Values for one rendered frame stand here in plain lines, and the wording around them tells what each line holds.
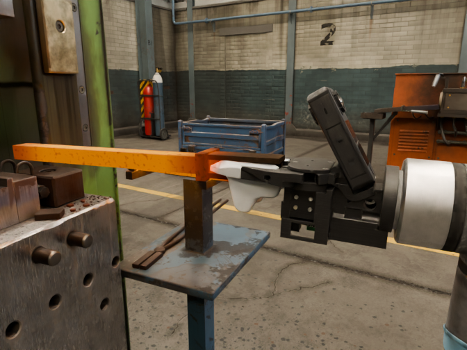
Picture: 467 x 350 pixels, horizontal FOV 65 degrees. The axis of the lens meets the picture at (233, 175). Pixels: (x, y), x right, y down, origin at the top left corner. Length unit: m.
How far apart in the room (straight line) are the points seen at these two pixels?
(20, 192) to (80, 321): 0.29
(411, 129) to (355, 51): 4.46
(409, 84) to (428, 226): 3.42
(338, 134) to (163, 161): 0.22
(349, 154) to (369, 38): 7.64
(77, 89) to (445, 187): 0.88
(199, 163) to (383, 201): 0.21
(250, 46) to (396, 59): 3.18
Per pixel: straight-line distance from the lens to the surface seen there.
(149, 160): 0.50
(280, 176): 0.39
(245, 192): 0.43
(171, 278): 0.95
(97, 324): 0.92
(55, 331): 0.83
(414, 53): 7.86
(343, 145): 0.40
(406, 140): 3.79
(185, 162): 0.47
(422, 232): 0.40
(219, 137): 4.40
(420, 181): 0.39
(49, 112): 0.99
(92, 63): 1.11
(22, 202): 0.78
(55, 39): 0.99
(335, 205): 0.42
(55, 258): 0.71
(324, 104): 0.40
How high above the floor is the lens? 1.16
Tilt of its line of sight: 14 degrees down
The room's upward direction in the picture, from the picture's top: straight up
